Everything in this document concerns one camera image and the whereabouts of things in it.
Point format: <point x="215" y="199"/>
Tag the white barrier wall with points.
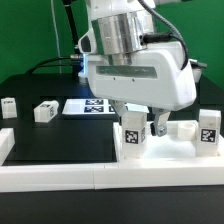
<point x="127" y="174"/>
<point x="7" y="142"/>

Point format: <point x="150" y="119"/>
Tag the white left barrier wall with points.
<point x="7" y="142"/>

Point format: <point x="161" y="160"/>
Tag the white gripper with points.
<point x="154" y="79"/>

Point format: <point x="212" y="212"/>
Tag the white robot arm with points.
<point x="122" y="27"/>

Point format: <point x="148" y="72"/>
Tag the white sheet with tags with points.
<point x="87" y="107"/>

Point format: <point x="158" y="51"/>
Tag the white front barrier wall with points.
<point x="127" y="174"/>

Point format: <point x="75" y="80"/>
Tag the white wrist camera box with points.
<point x="87" y="43"/>

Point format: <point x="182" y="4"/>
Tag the white square tabletop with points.
<point x="180" y="142"/>

